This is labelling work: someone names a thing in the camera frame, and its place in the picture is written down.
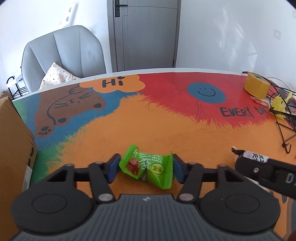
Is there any dark patterned snack packet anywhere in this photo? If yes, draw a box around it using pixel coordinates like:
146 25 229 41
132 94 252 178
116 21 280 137
231 147 269 169

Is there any green candy packet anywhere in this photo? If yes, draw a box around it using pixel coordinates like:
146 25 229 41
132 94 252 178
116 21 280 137
119 145 174 189

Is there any yellow plastic toy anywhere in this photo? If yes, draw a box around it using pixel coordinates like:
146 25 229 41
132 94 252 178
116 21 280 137
271 92 292 113

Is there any dotted cream cushion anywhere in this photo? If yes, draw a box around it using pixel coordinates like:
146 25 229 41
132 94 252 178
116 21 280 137
39 62 78 90

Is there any black metal shoe rack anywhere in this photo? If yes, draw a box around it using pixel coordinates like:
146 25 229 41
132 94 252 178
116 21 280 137
6 75 29 99

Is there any black door handle lock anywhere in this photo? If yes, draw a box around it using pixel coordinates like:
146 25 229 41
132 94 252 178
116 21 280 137
114 0 128 18

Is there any brown cardboard box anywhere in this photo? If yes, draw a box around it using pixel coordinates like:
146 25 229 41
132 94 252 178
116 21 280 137
1 97 37 240

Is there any yellow tape roll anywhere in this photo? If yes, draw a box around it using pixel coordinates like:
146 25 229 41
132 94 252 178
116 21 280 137
244 72 270 99

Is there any grey upholstered armchair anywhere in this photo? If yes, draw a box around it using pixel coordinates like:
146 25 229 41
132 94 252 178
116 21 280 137
21 25 106 93

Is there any colourful cartoon table mat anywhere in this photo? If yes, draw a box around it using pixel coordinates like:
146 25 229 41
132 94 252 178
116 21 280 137
11 72 296 239

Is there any white foam board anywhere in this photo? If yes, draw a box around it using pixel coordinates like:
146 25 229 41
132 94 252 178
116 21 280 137
63 3 78 28

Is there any grey room door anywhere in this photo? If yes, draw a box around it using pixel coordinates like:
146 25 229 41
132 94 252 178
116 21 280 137
107 1 181 72

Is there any black wire rack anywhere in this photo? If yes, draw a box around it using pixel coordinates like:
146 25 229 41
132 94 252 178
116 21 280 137
241 71 295 154

